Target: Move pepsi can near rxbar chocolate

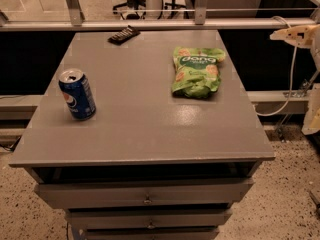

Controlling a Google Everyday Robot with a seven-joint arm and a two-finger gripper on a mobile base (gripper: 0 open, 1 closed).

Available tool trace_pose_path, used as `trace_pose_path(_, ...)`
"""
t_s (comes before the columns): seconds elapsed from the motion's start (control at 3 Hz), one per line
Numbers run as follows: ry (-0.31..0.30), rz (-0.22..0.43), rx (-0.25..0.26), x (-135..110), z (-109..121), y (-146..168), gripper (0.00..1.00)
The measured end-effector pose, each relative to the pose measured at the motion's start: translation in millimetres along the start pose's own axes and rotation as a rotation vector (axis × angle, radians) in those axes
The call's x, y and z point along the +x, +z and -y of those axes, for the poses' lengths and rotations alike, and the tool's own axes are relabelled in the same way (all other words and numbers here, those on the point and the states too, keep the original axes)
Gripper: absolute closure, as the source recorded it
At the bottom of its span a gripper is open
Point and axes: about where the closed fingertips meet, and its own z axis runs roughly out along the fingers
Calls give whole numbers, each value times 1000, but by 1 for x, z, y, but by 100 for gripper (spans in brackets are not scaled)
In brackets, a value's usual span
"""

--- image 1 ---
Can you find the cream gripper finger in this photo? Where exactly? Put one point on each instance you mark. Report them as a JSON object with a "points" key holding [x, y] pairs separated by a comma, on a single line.
{"points": [[299, 36]]}

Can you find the blue pepsi can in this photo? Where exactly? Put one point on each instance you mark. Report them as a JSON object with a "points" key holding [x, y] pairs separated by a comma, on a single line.
{"points": [[76, 91]]}

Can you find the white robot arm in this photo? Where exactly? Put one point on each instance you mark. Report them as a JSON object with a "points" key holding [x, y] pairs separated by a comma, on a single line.
{"points": [[311, 123]]}

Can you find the dark rxbar chocolate bar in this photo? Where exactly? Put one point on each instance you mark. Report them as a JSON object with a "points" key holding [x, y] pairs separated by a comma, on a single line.
{"points": [[124, 35]]}

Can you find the green chip bag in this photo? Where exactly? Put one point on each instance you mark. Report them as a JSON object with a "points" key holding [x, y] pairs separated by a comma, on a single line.
{"points": [[196, 71]]}

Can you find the black office chair base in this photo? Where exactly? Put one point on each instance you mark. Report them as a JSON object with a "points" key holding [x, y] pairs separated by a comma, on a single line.
{"points": [[130, 11]]}

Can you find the bottom grey drawer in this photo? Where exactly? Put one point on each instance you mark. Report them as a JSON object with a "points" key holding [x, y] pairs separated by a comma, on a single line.
{"points": [[202, 233]]}

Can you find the grey drawer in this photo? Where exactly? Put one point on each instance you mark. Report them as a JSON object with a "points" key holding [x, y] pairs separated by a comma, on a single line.
{"points": [[149, 219], [202, 233], [139, 194]]}

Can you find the top grey drawer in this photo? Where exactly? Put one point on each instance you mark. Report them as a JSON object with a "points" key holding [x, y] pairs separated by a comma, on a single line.
{"points": [[139, 194]]}

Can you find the middle grey drawer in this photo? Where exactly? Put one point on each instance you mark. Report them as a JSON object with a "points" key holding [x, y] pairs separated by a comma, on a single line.
{"points": [[149, 219]]}

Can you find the metal railing frame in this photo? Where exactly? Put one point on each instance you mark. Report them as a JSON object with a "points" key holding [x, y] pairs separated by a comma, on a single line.
{"points": [[94, 15]]}

